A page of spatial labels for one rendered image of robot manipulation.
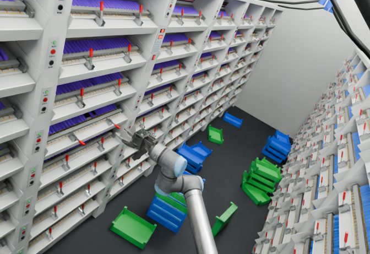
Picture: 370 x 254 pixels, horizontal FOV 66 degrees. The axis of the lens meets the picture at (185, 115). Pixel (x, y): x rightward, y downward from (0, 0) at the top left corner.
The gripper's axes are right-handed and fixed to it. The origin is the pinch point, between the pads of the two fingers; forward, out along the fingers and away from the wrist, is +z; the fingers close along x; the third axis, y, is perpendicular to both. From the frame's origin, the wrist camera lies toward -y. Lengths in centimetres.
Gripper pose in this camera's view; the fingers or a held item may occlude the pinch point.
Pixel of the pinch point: (121, 133)
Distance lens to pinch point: 147.5
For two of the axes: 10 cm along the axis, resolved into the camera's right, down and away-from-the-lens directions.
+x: -4.5, 2.7, -8.5
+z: -8.3, -4.8, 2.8
